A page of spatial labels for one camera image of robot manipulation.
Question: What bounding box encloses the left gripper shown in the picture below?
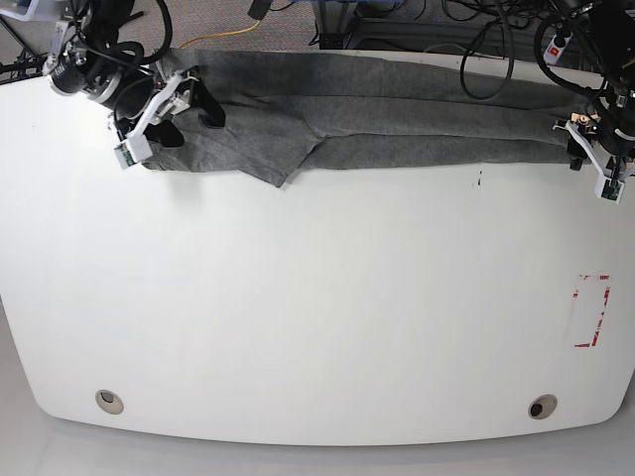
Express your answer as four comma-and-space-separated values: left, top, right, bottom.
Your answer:
567, 76, 634, 172

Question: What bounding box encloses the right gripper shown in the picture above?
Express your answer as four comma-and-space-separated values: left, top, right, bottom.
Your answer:
43, 19, 226, 148

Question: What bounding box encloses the grey T-shirt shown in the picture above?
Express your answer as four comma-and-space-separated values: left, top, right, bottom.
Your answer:
147, 50, 585, 186

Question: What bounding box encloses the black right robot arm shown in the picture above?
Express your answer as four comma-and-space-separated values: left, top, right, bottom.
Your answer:
43, 1, 225, 148

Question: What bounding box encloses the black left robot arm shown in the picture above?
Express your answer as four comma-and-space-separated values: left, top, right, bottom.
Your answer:
555, 1, 634, 173

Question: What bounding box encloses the white power strip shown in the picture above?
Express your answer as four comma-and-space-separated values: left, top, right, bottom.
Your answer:
543, 24, 572, 65

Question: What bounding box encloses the red tape rectangle marking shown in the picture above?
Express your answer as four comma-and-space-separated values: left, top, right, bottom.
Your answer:
566, 275, 611, 348

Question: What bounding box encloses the black tripod stand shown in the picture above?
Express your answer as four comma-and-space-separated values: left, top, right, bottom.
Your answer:
1, 18, 47, 85

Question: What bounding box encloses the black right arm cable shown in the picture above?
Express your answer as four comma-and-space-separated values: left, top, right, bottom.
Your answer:
68, 0, 174, 75

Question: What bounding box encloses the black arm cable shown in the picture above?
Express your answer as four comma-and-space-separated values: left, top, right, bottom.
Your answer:
68, 0, 174, 75
458, 0, 609, 103

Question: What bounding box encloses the yellow cable on floor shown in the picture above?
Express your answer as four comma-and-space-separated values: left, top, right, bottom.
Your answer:
178, 18, 260, 51

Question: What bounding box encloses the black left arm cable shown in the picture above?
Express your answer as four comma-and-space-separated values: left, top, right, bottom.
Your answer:
458, 0, 609, 103

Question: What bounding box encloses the right table cable grommet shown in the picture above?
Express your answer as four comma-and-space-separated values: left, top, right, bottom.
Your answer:
528, 395, 558, 420

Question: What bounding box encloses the table cable grommet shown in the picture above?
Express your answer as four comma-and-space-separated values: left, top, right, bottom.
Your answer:
95, 390, 124, 416
528, 395, 558, 420

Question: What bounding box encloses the left table cable grommet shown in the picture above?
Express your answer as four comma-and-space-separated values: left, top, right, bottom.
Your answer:
95, 390, 124, 416

